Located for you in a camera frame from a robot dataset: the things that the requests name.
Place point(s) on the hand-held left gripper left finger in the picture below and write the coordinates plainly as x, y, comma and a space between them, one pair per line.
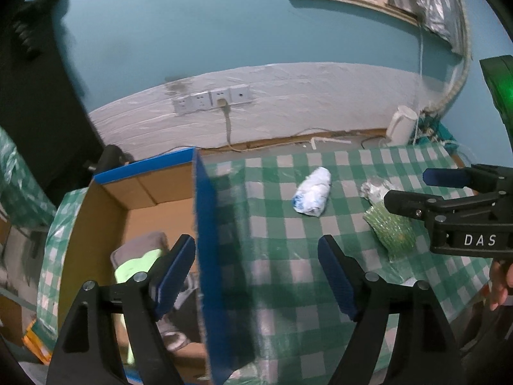
176, 272

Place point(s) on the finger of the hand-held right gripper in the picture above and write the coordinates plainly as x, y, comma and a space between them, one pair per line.
404, 201
441, 177

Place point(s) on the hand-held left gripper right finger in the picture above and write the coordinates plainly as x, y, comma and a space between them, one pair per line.
336, 276

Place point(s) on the blue cardboard box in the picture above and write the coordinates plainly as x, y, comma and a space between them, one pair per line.
216, 268

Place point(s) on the light green cloth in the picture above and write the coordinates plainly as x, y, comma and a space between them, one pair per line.
132, 268

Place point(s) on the grey pants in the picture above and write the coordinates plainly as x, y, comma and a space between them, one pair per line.
140, 244

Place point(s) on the person's right hand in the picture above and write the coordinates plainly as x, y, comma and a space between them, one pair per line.
501, 288

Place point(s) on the crumpled clear plastic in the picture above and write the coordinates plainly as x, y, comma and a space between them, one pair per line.
374, 189

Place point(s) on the teal plastic basket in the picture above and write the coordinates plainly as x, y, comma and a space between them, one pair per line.
443, 134

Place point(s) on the white electric kettle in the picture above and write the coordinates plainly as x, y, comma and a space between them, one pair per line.
400, 126

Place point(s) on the green checked tablecloth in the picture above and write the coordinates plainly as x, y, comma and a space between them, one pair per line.
280, 216

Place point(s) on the white blue plastic bag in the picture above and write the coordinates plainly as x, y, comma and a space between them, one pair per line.
312, 192

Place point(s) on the white trim strip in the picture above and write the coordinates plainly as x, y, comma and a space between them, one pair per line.
330, 141

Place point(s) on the black cylindrical object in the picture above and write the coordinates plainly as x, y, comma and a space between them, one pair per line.
108, 158

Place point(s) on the wooden baseboard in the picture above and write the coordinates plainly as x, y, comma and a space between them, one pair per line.
280, 141

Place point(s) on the orange packet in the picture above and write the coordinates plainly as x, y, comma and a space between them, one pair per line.
37, 341

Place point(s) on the silver foil sheet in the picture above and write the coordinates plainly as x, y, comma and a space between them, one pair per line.
433, 4

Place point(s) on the green checked plastic cover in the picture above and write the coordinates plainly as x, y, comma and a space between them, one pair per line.
20, 192

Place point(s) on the black hanging jacket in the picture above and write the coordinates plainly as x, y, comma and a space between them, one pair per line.
40, 108

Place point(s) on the white wall socket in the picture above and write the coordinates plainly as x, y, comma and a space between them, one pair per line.
218, 94
182, 104
200, 100
240, 93

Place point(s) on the wooden wall shelf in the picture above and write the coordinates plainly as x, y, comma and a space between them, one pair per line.
340, 0

